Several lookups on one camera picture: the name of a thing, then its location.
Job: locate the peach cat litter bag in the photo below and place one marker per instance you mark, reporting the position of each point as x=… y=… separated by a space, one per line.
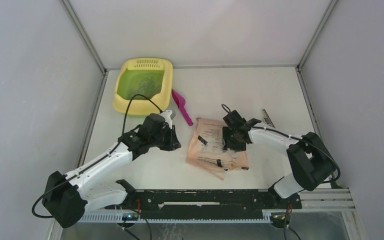
x=206 y=150

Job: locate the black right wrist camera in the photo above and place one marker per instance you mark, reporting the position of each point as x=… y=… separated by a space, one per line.
x=235 y=122

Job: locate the white slotted cable duct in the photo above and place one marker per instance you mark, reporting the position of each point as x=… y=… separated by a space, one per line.
x=131 y=217

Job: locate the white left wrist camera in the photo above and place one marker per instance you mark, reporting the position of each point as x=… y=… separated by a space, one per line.
x=168 y=116

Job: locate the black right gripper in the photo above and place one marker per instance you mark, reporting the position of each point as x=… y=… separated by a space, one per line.
x=227 y=143

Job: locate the yellow green litter box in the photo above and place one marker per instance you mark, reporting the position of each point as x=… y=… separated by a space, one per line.
x=144 y=86

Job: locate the aluminium frame rail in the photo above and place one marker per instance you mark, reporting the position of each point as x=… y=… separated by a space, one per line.
x=324 y=198

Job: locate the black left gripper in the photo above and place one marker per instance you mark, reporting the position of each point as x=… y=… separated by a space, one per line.
x=173 y=143

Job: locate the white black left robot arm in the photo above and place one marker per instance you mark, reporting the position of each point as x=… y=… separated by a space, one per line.
x=67 y=197

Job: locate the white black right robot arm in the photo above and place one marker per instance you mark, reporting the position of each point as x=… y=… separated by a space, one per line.
x=310 y=162

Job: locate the magenta plastic scoop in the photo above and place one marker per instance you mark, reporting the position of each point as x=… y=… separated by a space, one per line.
x=181 y=104

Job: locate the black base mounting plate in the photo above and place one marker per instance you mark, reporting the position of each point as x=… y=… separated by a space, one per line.
x=205 y=211

